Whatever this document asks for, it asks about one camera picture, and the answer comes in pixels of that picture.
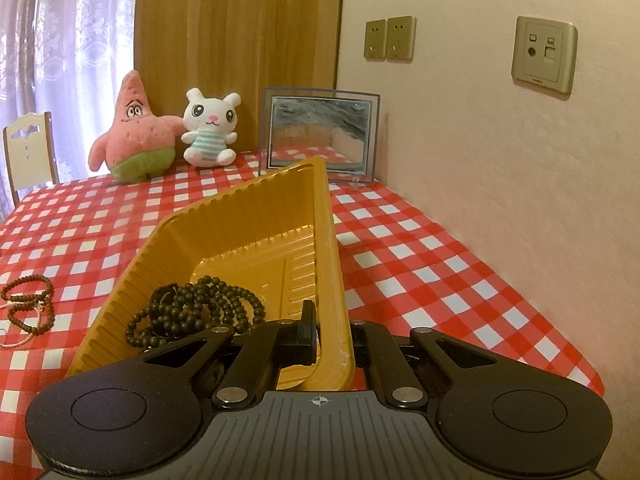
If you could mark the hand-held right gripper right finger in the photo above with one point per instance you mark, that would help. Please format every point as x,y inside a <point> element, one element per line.
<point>367,342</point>

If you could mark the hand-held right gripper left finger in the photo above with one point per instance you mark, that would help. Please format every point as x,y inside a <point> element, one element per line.
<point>310,335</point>

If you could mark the yellow plastic tray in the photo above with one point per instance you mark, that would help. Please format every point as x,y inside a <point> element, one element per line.
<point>250,220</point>

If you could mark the red checkered tablecloth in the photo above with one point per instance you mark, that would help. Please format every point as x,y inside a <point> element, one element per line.
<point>425,260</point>

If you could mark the white bunny plush toy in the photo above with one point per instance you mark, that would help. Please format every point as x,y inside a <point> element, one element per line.
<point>210,125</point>

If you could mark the pink starfish plush toy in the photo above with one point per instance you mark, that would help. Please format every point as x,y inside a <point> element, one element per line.
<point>135,130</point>

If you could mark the white wooden chair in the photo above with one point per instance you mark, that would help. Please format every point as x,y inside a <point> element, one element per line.
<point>30,155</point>

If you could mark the white lace curtain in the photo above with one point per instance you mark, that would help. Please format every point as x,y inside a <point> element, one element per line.
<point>65,35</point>

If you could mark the glass picture frame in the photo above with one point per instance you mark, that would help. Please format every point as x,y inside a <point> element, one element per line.
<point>320,130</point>

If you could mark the beige wall socket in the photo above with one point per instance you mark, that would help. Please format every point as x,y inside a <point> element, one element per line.
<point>401,38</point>
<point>375,39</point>

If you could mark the wooden wall panel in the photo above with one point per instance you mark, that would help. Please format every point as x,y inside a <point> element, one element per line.
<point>240,25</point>

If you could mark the beige network wall plate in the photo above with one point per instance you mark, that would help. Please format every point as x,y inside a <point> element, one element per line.
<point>544,55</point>

